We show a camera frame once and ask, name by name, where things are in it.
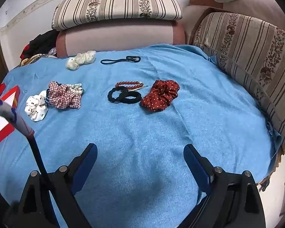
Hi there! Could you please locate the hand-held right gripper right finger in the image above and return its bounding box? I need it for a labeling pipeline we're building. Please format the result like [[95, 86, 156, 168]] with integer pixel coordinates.
[[183, 144, 266, 228]]

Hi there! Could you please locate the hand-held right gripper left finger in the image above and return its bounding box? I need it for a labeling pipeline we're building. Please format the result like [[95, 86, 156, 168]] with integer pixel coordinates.
[[5, 143, 98, 228]]

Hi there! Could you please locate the plaid scrunchie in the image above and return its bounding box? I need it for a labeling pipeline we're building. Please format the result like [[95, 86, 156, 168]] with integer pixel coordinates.
[[48, 81, 82, 110]]

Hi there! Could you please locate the black hair tie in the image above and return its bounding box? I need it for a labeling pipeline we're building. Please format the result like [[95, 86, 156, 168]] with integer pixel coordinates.
[[120, 91, 142, 104], [108, 87, 131, 104]]

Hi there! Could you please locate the white black-dotted scrunchie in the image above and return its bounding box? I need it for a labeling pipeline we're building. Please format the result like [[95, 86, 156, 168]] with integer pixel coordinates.
[[24, 90, 48, 122]]

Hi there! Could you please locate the red polka dot scrunchie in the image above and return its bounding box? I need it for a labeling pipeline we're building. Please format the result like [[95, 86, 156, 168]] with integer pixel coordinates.
[[140, 79, 180, 113]]

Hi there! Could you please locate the white pearl bracelet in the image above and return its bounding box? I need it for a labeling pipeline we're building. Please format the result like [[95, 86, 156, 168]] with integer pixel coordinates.
[[70, 83, 85, 95]]

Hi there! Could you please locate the red bead bracelet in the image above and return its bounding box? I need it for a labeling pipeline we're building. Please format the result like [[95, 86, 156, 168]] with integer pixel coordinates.
[[115, 81, 143, 89]]

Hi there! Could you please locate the red box with white inside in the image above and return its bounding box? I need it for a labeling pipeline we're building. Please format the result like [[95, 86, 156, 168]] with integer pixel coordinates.
[[0, 87, 21, 150]]

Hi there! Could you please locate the silver hair clip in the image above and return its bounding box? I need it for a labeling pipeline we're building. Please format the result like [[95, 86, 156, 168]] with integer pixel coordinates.
[[127, 85, 149, 93]]

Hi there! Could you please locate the blue fleece blanket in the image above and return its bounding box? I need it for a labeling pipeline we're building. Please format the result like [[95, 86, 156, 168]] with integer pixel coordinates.
[[0, 43, 282, 228]]

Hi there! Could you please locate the cream dotted scrunchie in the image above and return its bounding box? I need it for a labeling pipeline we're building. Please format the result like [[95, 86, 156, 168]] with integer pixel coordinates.
[[66, 51, 96, 70]]

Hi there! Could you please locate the patterned beige scarf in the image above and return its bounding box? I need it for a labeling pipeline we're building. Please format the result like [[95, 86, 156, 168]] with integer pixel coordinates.
[[20, 53, 59, 67]]

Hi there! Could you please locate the thin black headband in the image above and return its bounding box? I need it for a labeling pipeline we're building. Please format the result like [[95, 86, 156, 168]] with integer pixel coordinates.
[[101, 55, 141, 65]]

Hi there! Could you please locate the floral striped large cushion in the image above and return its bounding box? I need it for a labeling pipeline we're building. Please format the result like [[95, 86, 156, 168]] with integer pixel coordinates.
[[192, 12, 285, 154]]

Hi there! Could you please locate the red garment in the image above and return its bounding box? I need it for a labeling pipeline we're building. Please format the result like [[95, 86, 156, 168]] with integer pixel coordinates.
[[20, 44, 32, 61]]

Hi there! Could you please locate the black garment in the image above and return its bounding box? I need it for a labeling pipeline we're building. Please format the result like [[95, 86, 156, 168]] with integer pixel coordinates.
[[28, 30, 59, 55]]

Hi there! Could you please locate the pink sofa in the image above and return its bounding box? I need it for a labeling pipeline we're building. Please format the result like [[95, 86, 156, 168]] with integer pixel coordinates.
[[56, 0, 285, 59]]

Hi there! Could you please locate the floral striped flat cushion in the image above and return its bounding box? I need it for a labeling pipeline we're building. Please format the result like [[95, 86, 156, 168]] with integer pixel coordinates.
[[52, 0, 183, 31]]

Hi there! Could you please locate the black cable with grey sleeve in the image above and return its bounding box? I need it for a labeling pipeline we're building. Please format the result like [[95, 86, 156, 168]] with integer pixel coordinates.
[[0, 93, 51, 190]]

